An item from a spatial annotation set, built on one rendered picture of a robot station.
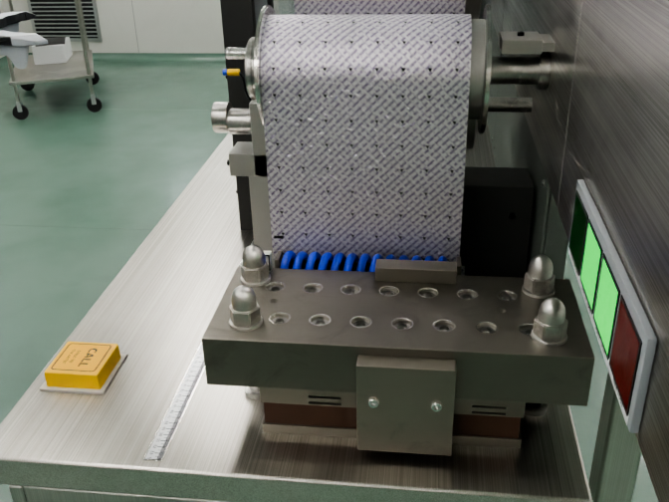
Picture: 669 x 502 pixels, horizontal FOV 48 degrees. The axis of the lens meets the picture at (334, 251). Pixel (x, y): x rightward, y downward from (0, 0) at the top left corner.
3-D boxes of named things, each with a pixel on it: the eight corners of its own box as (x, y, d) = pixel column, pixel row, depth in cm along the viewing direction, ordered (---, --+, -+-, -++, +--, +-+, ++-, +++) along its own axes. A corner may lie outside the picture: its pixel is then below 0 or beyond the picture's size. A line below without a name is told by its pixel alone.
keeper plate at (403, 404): (358, 437, 82) (357, 354, 77) (451, 443, 81) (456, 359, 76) (356, 453, 80) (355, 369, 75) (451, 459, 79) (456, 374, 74)
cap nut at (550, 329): (529, 326, 79) (533, 289, 77) (564, 327, 79) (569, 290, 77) (533, 345, 76) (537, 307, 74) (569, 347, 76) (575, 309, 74)
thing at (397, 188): (274, 258, 96) (264, 119, 88) (459, 265, 94) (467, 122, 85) (273, 260, 96) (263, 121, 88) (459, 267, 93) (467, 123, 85)
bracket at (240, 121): (247, 292, 113) (229, 92, 99) (289, 293, 112) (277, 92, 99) (239, 309, 109) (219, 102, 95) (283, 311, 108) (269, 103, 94)
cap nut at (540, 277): (520, 282, 88) (524, 247, 86) (552, 283, 87) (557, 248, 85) (523, 298, 84) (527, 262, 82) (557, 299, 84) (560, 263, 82)
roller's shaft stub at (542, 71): (485, 84, 91) (487, 47, 89) (544, 84, 90) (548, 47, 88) (487, 94, 87) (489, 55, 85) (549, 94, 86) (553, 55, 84)
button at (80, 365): (71, 355, 99) (68, 340, 98) (121, 358, 98) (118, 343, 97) (46, 387, 93) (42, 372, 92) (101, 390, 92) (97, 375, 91)
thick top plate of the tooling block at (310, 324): (241, 308, 95) (237, 266, 93) (563, 322, 91) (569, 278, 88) (206, 384, 81) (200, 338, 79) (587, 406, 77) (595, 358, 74)
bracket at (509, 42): (498, 45, 89) (499, 27, 88) (548, 45, 88) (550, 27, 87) (501, 54, 85) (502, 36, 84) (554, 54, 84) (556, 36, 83)
